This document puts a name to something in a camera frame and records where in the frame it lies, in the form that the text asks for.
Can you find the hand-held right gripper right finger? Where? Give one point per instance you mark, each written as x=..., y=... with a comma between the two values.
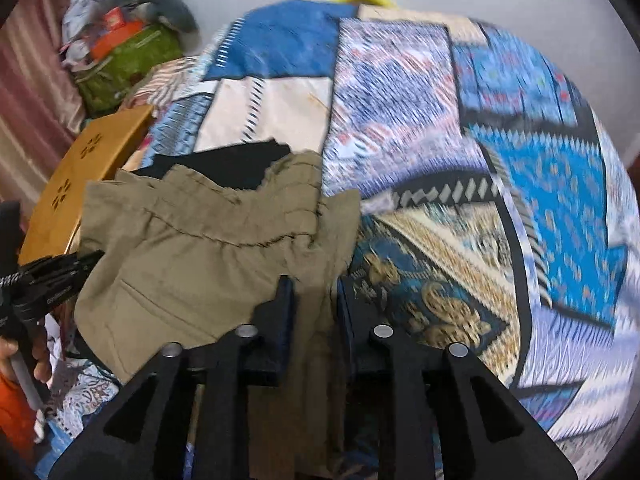
x=350, y=332

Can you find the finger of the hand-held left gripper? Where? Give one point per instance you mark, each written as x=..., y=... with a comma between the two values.
x=70, y=267

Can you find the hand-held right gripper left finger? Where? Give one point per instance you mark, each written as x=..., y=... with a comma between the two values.
x=281, y=312

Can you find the khaki pants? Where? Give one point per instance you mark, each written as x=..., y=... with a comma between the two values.
x=200, y=260

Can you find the person's left forearm orange sleeve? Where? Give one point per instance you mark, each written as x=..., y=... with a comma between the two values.
x=15, y=415

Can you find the person's left hand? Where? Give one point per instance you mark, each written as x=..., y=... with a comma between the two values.
x=42, y=355

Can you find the yellow wooden stool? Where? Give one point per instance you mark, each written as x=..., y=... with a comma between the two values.
x=85, y=170

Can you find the black cloth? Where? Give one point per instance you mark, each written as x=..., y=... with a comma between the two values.
x=225, y=165

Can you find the pink-brown curtain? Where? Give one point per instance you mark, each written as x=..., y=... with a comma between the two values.
x=35, y=90

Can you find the green bag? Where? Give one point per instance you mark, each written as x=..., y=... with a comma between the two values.
x=127, y=70

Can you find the blue patchwork printed blanket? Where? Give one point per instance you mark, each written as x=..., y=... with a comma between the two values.
x=400, y=110

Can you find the orange box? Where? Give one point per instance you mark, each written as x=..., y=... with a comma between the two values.
x=117, y=30

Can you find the pile of pale clothes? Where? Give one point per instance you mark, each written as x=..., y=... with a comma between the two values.
x=82, y=20

